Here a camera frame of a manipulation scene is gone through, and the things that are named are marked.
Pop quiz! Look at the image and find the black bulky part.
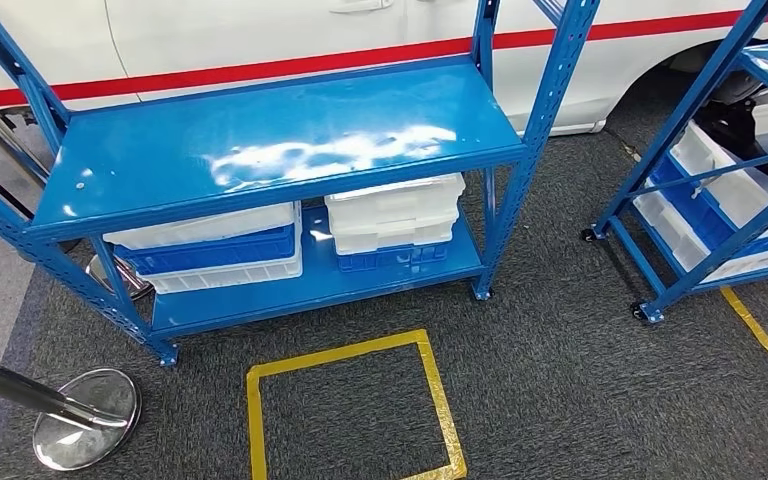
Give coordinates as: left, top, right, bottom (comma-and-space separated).
693, 99, 768, 188

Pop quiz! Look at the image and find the red barrier belt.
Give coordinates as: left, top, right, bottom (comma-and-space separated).
0, 3, 768, 109

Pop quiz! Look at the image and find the white car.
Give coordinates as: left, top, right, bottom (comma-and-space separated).
0, 0, 768, 137

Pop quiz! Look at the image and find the yellow floor tape square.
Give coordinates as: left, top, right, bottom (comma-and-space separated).
246, 329, 468, 480

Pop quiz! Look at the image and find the chrome stanchion post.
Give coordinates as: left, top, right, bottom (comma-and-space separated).
0, 347, 142, 473
0, 79, 155, 301

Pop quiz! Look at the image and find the blue metal shelf rack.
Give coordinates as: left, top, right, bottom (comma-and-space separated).
0, 0, 603, 368
579, 0, 768, 325

